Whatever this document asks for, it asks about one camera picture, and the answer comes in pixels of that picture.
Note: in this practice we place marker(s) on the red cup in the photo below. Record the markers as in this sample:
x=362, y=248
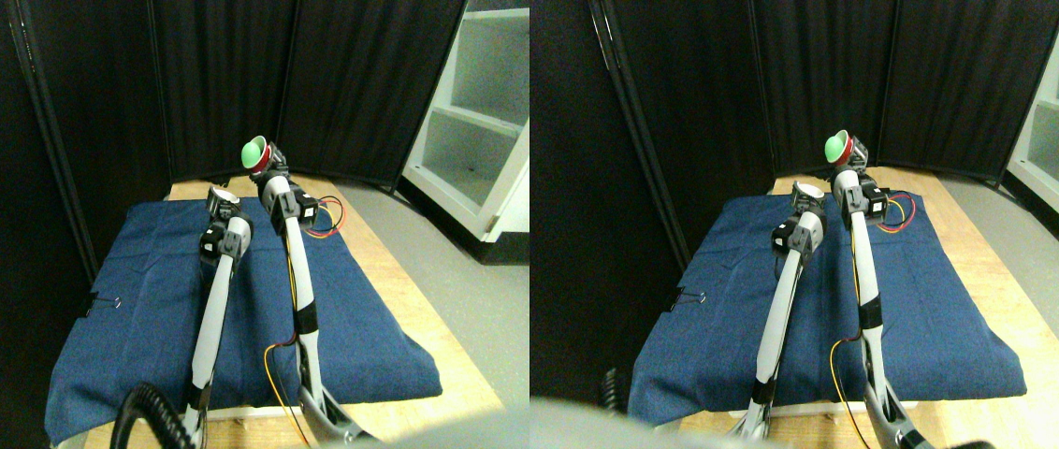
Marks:
x=848, y=159
x=266, y=165
x=806, y=192
x=224, y=196

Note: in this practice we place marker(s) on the green ball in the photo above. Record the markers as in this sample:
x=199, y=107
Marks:
x=836, y=146
x=255, y=151

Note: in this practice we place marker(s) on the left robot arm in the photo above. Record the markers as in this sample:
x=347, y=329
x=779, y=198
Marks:
x=782, y=318
x=211, y=323

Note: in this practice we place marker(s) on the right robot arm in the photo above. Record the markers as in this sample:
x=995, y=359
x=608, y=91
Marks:
x=297, y=271
x=863, y=262

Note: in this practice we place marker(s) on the dark blue cloth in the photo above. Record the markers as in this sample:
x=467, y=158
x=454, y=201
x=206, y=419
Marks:
x=717, y=318
x=137, y=318

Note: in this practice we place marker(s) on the black curtain stand pole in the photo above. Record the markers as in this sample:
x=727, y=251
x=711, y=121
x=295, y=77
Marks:
x=48, y=140
x=634, y=140

